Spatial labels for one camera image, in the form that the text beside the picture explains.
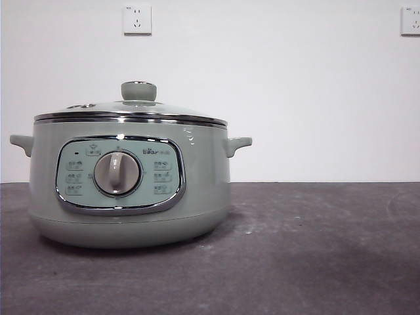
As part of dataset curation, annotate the pale green electric pot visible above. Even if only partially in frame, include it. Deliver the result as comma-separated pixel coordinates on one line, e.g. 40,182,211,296
9,114,253,249

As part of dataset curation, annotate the white wall socket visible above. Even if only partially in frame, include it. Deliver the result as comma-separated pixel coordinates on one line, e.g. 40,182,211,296
123,4,153,37
400,6,420,37

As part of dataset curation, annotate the glass lid with green knob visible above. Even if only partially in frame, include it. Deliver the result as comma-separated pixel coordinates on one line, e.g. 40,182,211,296
33,79,228,127

